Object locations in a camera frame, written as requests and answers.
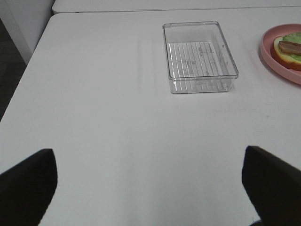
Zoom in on clear plastic tray left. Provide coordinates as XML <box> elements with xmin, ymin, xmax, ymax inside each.
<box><xmin>163</xmin><ymin>21</ymin><xmax>239</xmax><ymax>94</ymax></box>

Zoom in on bacon strip tray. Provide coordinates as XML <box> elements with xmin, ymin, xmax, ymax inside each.
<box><xmin>278</xmin><ymin>40</ymin><xmax>301</xmax><ymax>56</ymax></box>

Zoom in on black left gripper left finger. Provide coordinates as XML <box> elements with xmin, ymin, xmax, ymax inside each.
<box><xmin>0</xmin><ymin>149</ymin><xmax>58</xmax><ymax>226</ymax></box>

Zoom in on green lettuce leaf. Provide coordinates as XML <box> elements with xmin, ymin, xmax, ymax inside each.
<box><xmin>277</xmin><ymin>32</ymin><xmax>301</xmax><ymax>62</ymax></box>

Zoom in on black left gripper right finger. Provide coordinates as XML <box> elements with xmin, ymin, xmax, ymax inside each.
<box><xmin>242</xmin><ymin>146</ymin><xmax>301</xmax><ymax>226</ymax></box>

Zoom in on bread slice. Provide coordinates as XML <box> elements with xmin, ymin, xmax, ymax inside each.
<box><xmin>271</xmin><ymin>36</ymin><xmax>301</xmax><ymax>71</ymax></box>

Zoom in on pink round plate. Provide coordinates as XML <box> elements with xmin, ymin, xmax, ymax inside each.
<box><xmin>260</xmin><ymin>24</ymin><xmax>301</xmax><ymax>85</ymax></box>

